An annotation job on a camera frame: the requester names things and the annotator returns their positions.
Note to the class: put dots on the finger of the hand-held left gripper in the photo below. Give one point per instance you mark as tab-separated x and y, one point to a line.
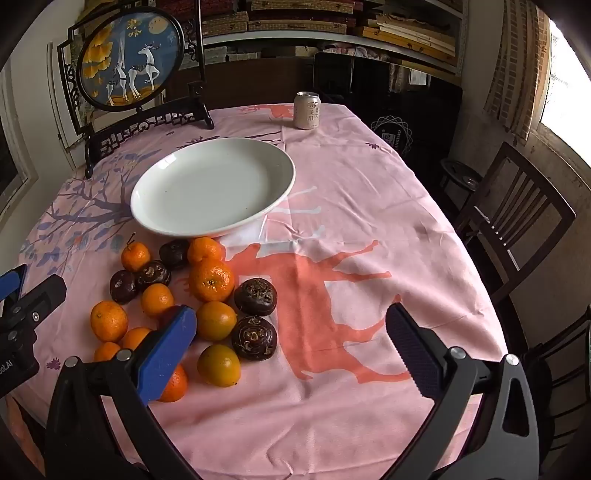
11	281
44	293

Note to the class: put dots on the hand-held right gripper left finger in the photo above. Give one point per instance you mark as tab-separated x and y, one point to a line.
171	350

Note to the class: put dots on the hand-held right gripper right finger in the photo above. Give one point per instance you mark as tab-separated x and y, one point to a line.
415	355

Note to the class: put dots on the small orange mandarin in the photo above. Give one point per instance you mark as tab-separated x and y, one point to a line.
107	352
157	299
135	338
219	365
215	321
135	257
176	386
109	321
204	249

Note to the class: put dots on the dark brown water chestnut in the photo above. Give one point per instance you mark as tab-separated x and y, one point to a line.
173	254
122	286
255	296
254	338
152	273

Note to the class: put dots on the large orange mandarin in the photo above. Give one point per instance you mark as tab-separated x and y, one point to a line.
211	280

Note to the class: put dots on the white round plate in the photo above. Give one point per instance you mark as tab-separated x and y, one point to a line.
217	180

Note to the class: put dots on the pink deer print tablecloth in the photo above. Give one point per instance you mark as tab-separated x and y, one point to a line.
369	207

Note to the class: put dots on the black round stool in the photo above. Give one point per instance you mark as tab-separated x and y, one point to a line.
461	177

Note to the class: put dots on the dark wooden slat chair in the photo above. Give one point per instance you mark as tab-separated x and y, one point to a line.
531	184

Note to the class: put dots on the black case white emblem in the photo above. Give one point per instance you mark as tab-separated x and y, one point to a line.
415	106

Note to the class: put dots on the deer embroidery table screen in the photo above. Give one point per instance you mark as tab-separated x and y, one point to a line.
134	60

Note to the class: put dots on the beige beverage can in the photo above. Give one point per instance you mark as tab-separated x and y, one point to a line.
307	110

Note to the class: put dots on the woven bamboo blind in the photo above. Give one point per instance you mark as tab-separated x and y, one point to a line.
517	69

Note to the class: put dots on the bright window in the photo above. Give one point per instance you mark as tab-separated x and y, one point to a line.
568	83

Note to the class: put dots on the pink floral fabric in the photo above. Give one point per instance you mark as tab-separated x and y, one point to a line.
351	50

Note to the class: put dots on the stack of flat boxes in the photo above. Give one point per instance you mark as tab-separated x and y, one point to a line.
295	21

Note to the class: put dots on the white window frame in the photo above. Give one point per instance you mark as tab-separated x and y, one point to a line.
21	152

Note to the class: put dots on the white wall shelf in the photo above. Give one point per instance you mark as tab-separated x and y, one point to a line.
277	39

